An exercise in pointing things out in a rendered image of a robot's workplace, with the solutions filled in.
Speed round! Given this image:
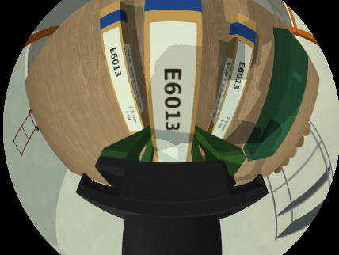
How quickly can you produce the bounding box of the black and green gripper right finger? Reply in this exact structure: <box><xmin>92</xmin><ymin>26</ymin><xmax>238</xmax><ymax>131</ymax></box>
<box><xmin>191</xmin><ymin>125</ymin><xmax>246</xmax><ymax>176</ymax></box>

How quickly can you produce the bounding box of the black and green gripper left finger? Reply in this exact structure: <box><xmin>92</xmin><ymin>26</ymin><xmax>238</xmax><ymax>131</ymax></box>
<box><xmin>99</xmin><ymin>125</ymin><xmax>154</xmax><ymax>162</ymax></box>

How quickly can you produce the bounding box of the dark green low platform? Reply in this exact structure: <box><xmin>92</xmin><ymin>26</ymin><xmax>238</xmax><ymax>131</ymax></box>
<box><xmin>243</xmin><ymin>27</ymin><xmax>308</xmax><ymax>162</ymax></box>

